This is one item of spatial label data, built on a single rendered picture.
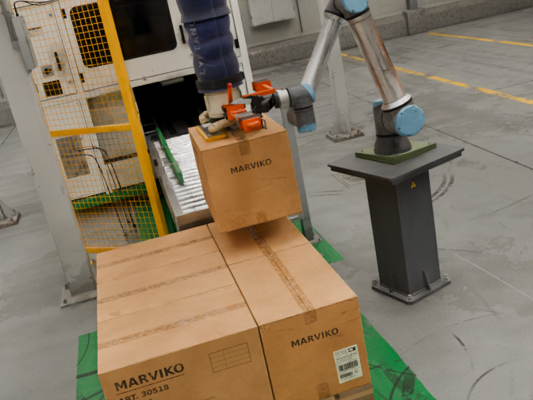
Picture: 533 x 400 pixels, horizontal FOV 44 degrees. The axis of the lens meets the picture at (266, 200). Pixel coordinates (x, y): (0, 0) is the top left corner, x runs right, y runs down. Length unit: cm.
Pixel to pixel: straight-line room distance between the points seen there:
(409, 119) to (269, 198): 75
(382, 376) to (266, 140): 117
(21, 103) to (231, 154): 163
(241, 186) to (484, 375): 132
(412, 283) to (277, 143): 111
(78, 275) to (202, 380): 206
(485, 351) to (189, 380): 135
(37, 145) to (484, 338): 273
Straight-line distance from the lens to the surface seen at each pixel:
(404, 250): 347
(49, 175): 425
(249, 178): 299
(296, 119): 305
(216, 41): 309
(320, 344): 260
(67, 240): 437
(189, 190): 426
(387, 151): 334
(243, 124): 259
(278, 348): 256
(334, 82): 667
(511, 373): 304
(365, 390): 278
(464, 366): 308
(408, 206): 342
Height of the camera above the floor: 178
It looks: 19 degrees down
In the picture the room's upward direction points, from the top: 11 degrees counter-clockwise
